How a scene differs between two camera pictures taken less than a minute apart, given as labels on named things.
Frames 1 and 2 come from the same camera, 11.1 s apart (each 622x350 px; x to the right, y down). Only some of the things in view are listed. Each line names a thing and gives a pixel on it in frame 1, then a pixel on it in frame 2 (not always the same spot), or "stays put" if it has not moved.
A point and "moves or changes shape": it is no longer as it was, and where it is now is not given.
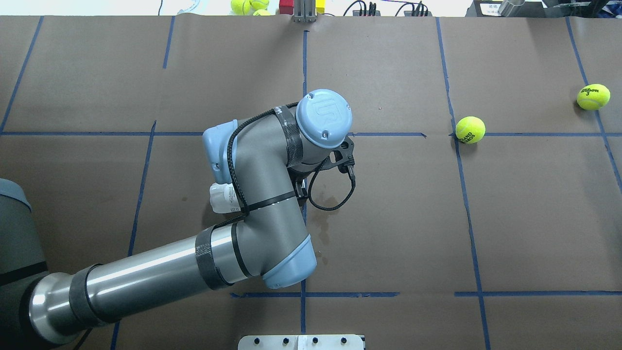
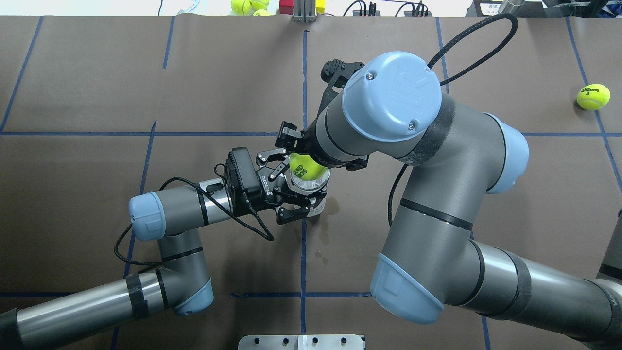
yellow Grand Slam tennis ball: x=470 y=129 moves or changes shape
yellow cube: x=320 y=6 stays put
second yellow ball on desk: x=259 y=5 stays put
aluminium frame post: x=304 y=11 stays put
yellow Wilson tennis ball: x=593 y=96 stays put
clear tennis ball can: x=223 y=198 moves or changes shape
